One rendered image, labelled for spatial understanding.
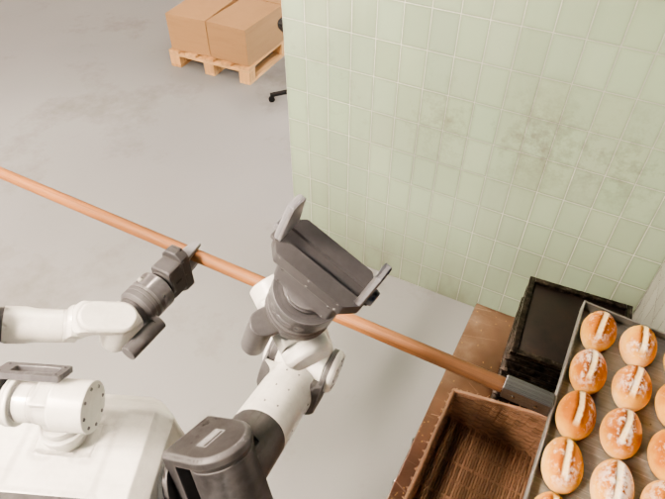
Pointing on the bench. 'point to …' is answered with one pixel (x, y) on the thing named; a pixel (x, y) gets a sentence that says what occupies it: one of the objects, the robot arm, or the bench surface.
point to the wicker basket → (512, 432)
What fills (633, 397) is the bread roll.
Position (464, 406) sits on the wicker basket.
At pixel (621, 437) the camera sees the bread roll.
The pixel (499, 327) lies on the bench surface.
